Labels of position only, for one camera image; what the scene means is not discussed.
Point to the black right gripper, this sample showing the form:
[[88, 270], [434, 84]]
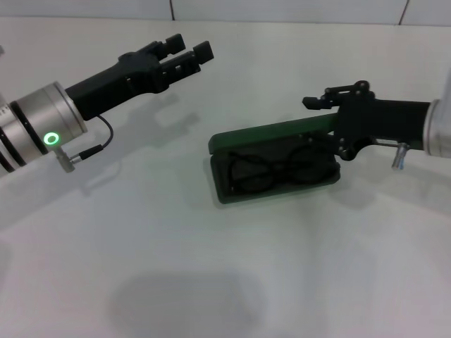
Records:
[[380, 119]]

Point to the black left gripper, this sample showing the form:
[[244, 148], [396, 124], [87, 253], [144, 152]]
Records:
[[116, 86]]

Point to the green glasses case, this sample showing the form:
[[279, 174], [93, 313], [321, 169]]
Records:
[[267, 128]]

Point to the black glasses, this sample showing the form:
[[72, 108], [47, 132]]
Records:
[[280, 169]]

